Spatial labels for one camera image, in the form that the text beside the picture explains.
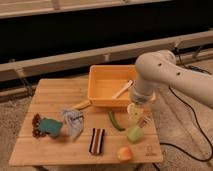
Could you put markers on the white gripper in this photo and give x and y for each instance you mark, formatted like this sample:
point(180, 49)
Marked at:
point(134, 114)

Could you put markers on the small orange apple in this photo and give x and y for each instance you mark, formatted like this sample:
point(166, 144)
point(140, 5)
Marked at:
point(124, 154)

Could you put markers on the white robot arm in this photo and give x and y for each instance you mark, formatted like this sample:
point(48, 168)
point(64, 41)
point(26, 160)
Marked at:
point(159, 67)

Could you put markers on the green plastic cup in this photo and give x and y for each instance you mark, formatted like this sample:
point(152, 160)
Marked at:
point(134, 134)

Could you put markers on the green chili pepper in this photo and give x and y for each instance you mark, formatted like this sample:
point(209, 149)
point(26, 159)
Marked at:
point(114, 121)

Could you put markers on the white spoon in bin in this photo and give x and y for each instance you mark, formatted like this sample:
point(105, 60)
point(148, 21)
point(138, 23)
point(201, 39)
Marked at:
point(123, 89)

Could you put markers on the striped chocolate wafer bar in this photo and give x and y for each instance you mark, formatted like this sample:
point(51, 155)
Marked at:
point(97, 141)

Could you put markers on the orange plastic bin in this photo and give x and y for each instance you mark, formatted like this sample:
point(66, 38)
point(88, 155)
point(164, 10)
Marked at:
point(106, 80)

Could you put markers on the yellow banana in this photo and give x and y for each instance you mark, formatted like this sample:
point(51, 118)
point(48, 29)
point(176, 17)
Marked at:
point(82, 105)

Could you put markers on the wooden table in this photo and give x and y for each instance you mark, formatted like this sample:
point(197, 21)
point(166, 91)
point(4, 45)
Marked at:
point(51, 97)

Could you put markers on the dark red grapes bunch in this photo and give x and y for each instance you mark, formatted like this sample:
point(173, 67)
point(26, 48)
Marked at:
point(35, 123)

